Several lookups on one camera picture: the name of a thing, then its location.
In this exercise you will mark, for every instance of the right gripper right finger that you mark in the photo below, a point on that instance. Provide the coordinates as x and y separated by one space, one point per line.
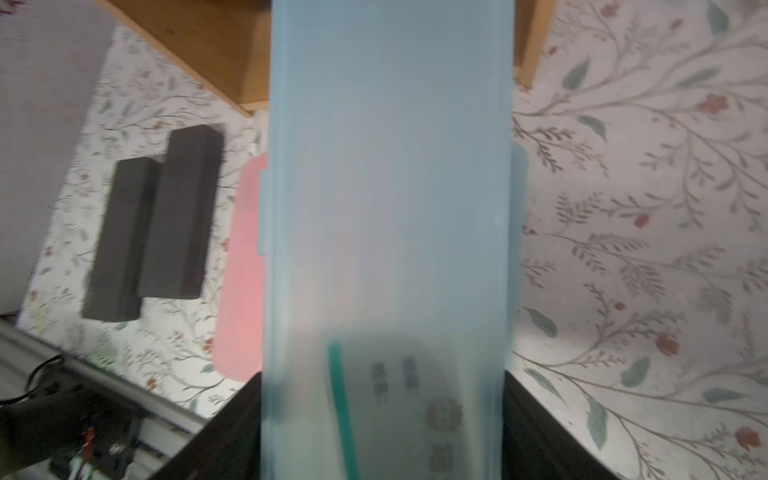
536 446

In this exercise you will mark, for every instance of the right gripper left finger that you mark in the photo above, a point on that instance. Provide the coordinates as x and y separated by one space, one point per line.
229 446

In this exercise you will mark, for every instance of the wooden three-tier shelf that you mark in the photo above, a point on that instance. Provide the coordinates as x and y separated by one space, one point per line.
252 42

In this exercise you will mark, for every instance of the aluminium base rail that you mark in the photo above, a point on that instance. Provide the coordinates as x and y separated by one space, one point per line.
62 418

